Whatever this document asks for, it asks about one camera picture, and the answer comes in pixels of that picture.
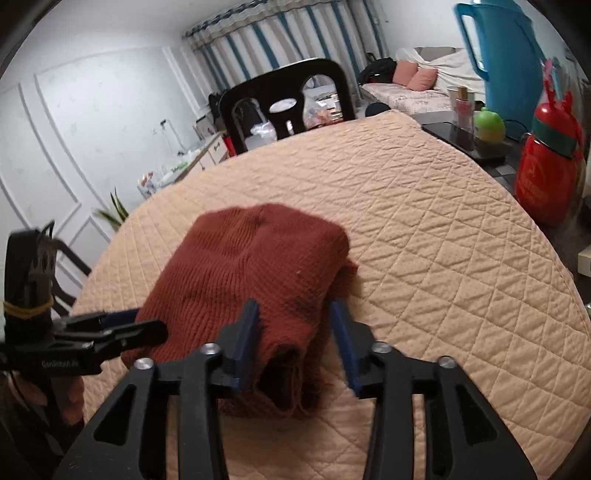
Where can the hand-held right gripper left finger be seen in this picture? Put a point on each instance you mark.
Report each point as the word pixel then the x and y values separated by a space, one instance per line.
pixel 244 346

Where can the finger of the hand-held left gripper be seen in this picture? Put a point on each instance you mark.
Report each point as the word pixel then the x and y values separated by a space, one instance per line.
pixel 117 317
pixel 138 334

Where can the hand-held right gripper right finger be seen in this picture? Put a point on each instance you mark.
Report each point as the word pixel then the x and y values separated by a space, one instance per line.
pixel 344 350

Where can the rust knit sweater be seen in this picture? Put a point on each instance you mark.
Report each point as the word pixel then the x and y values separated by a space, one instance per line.
pixel 258 258

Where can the person's left hand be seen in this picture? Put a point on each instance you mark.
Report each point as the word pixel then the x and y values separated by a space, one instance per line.
pixel 74 397

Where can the black wooden chair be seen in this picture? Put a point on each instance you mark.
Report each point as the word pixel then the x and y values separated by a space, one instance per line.
pixel 339 87
pixel 78 264

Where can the green potted plant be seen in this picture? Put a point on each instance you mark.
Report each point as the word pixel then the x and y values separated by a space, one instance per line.
pixel 117 212

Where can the peach quilted blanket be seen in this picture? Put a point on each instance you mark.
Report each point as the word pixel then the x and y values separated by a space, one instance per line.
pixel 415 230

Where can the white low cabinet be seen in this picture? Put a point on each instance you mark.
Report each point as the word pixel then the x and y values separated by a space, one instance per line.
pixel 217 150

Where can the white red plastic bag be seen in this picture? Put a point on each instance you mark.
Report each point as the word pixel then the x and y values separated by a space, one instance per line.
pixel 318 113

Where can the dark blue round object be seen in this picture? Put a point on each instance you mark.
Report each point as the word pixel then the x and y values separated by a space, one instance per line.
pixel 378 110

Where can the white box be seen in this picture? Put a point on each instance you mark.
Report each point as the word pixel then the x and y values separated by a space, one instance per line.
pixel 585 258

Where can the sofa with white cover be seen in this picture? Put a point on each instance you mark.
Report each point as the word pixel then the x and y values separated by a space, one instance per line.
pixel 415 99

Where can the pink cosmetic bottle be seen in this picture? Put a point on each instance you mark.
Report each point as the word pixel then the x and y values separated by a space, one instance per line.
pixel 464 115

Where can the red water bottle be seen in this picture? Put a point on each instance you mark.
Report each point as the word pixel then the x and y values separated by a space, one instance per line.
pixel 545 175

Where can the green round toy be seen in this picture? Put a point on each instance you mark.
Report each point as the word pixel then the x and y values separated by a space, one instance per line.
pixel 489 127

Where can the black backpack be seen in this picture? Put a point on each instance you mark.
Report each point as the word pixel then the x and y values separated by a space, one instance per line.
pixel 376 71

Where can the pink pillow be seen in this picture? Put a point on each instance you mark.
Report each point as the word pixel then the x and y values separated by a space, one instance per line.
pixel 422 79
pixel 404 71

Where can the striped curtain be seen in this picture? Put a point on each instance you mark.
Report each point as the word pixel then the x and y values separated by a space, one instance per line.
pixel 286 37

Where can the blue plastic pitcher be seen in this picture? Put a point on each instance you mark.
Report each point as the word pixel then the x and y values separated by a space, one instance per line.
pixel 508 55

